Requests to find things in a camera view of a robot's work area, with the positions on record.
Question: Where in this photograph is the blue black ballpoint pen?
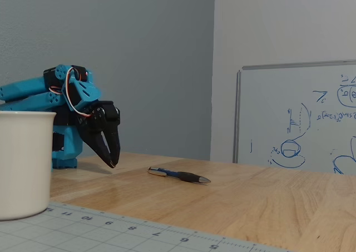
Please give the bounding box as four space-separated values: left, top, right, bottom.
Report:
147 166 212 184

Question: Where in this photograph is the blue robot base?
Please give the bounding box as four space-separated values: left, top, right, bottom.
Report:
51 123 84 170

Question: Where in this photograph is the grey cutting mat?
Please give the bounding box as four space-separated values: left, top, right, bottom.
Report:
0 201 293 252

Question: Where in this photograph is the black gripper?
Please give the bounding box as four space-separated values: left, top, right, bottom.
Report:
75 100 121 169

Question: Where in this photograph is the whiteboard with blue drawings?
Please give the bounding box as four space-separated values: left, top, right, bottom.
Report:
233 59 356 176

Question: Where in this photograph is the white ceramic mug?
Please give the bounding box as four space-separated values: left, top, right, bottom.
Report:
0 110 58 222

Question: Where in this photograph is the white red black wrist cable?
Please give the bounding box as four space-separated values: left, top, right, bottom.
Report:
49 66 93 118

